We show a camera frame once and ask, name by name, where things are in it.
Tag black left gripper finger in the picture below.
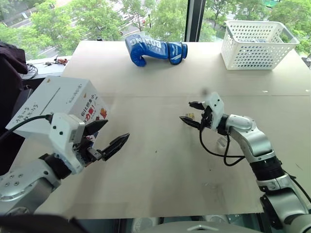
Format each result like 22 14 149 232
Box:
100 132 131 162
84 119 109 138

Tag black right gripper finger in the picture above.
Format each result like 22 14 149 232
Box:
179 116 203 131
189 101 206 111

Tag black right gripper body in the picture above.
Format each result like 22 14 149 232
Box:
199 106 213 131

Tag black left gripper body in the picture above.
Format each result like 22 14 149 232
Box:
72 132 103 168

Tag white slotted cardboard box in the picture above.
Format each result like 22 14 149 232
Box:
4 75 109 147

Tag grey window ledge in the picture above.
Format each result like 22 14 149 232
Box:
22 56 72 86

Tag blue boxing glove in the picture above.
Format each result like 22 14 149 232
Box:
125 33 189 67

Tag white perforated plastic basket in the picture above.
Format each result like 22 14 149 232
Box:
220 20 301 71

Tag small red parts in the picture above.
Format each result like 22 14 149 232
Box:
43 55 69 67

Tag dark items inside basket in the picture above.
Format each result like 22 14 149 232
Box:
239 37 272 45

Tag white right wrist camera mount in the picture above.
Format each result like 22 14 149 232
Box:
203 92 225 133

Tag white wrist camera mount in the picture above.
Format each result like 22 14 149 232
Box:
203 92 225 133
49 113 86 175

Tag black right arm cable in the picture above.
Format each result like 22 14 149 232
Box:
199 126 246 167

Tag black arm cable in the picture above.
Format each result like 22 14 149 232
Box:
199 126 246 167
0 114 53 146

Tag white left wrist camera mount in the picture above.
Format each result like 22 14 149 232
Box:
49 113 86 175

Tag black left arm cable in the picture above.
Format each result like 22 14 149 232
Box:
0 114 53 146

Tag black tangled wires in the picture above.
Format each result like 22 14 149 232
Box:
25 62 40 80

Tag dark window frame post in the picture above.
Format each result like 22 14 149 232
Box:
184 0 207 42

